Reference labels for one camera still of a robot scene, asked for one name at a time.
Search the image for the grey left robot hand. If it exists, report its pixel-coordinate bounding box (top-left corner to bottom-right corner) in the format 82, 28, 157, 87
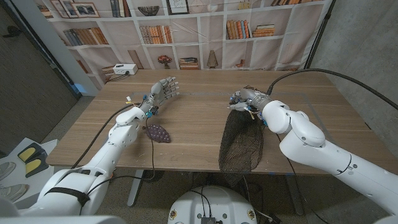
139, 76, 180, 118

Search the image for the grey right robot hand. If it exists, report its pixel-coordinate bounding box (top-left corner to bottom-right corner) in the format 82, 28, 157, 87
228, 88, 273, 114

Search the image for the dark brown mesh netting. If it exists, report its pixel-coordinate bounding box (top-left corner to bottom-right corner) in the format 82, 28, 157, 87
218, 85, 265, 187

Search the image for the purple grape bunch toy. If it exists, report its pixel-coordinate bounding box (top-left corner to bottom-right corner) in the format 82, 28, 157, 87
145, 123, 172, 144

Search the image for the white power strip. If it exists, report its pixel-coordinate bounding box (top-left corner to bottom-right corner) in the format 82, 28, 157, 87
112, 63, 139, 76

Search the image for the printed bookshelf backdrop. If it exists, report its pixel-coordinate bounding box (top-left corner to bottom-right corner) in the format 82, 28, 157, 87
34, 0, 333, 91

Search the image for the black round floor object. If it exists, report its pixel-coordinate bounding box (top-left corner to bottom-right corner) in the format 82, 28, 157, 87
142, 170, 165, 183

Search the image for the black backdrop stand pole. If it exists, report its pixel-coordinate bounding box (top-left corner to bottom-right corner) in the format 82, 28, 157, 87
303, 0, 336, 72

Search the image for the white table leg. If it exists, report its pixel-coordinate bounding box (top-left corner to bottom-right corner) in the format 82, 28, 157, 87
126, 169, 146, 207

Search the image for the grey table leg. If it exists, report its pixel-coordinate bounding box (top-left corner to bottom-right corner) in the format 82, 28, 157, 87
284, 172, 305, 216

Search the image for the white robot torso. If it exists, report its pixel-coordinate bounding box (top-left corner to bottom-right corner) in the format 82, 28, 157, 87
167, 185, 258, 224

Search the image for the dark grey perforated panel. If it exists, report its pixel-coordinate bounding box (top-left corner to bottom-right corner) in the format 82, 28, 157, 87
0, 0, 78, 155

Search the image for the yellow black foot pedal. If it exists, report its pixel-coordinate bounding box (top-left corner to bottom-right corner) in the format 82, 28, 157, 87
17, 142, 44, 163
24, 154, 50, 179

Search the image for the white floor mat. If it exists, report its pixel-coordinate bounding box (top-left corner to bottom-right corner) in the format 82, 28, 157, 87
0, 138, 58, 209

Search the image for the black power strip cable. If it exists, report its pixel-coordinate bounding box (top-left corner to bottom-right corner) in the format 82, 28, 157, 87
107, 71, 131, 83

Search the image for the thin black left wrist cable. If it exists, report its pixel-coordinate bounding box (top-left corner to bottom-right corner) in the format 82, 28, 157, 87
86, 116, 156, 197

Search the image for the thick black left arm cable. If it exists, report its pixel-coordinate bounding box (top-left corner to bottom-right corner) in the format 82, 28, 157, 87
70, 102, 141, 170

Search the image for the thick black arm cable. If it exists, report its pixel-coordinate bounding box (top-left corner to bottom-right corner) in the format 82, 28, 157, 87
70, 102, 141, 170
266, 68, 398, 110

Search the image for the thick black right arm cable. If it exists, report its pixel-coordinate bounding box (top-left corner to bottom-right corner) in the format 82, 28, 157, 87
266, 68, 398, 110

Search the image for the black door handle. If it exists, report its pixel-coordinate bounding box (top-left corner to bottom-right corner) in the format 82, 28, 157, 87
2, 25, 22, 39

